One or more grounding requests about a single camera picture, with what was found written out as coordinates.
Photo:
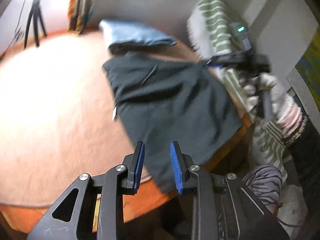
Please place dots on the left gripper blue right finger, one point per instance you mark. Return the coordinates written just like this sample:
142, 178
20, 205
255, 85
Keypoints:
182, 176

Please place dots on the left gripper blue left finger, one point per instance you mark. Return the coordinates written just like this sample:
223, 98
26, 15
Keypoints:
134, 163

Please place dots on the dark green pants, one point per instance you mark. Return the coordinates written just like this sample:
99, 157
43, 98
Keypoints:
159, 102

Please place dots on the right forearm dark sleeve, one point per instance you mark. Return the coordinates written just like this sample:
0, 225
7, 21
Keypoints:
303, 145

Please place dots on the right hand white glove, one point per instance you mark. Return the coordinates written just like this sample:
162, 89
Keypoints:
287, 113

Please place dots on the green white striped curtain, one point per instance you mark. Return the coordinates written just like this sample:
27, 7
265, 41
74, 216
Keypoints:
210, 35

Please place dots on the striped purple trouser leg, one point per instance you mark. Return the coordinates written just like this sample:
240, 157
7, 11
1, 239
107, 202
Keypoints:
265, 181

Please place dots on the folded light blue cloth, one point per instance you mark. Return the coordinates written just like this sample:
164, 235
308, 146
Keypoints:
125, 35

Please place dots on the black mini tripod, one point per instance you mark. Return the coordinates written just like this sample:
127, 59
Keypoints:
35, 16

